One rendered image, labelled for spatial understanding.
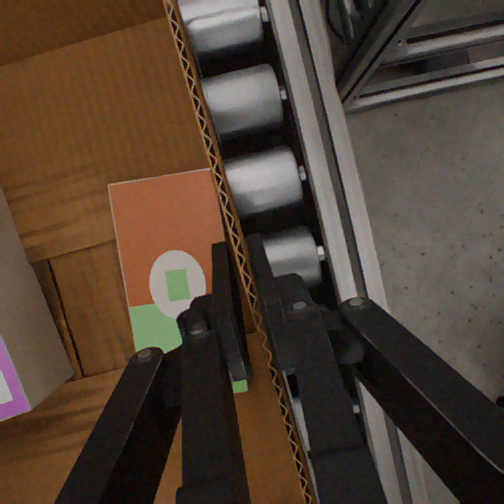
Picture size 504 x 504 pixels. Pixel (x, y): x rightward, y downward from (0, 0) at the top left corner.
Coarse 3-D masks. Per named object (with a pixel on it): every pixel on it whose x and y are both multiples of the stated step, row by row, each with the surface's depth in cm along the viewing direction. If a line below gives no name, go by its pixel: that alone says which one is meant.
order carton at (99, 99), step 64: (0, 0) 25; (64, 0) 27; (128, 0) 29; (0, 64) 32; (64, 64) 32; (128, 64) 32; (192, 64) 17; (0, 128) 32; (64, 128) 32; (128, 128) 32; (192, 128) 32; (64, 192) 32; (64, 256) 33; (64, 320) 34; (128, 320) 34; (256, 320) 17; (64, 384) 33; (256, 384) 33; (0, 448) 33; (64, 448) 33; (256, 448) 34
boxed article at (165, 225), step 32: (128, 192) 31; (160, 192) 31; (192, 192) 31; (128, 224) 31; (160, 224) 31; (192, 224) 31; (128, 256) 31; (160, 256) 32; (192, 256) 32; (128, 288) 32; (160, 288) 32; (192, 288) 32; (160, 320) 32
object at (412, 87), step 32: (352, 0) 63; (384, 0) 49; (416, 0) 47; (352, 32) 63; (384, 32) 52; (416, 32) 63; (448, 32) 64; (480, 32) 63; (352, 64) 66; (384, 64) 66; (480, 64) 91; (352, 96) 81; (384, 96) 91; (416, 96) 94
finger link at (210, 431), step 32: (192, 320) 15; (192, 352) 14; (192, 384) 13; (224, 384) 13; (192, 416) 12; (224, 416) 12; (192, 448) 11; (224, 448) 11; (192, 480) 10; (224, 480) 9
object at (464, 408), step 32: (352, 320) 14; (384, 320) 14; (384, 352) 12; (416, 352) 12; (384, 384) 13; (416, 384) 11; (448, 384) 11; (416, 416) 11; (448, 416) 10; (480, 416) 10; (416, 448) 12; (448, 448) 10; (480, 448) 9; (448, 480) 11; (480, 480) 9
